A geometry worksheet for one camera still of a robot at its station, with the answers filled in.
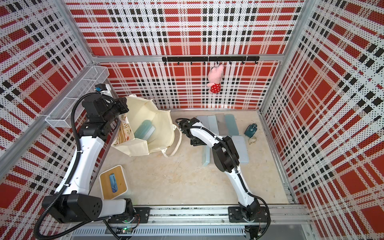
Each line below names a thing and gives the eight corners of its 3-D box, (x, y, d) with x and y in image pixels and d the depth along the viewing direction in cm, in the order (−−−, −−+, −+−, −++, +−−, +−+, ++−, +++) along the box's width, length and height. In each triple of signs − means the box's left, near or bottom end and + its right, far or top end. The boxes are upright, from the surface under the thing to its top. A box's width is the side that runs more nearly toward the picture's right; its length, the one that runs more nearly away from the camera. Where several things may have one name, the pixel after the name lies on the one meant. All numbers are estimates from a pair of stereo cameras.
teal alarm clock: (250, 139, 105) (253, 131, 98) (244, 133, 108) (246, 126, 101) (256, 134, 107) (260, 126, 101) (250, 129, 110) (253, 121, 104)
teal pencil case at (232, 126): (228, 135, 108) (228, 134, 106) (225, 115, 120) (225, 114, 119) (238, 135, 108) (238, 134, 106) (234, 115, 120) (234, 114, 119)
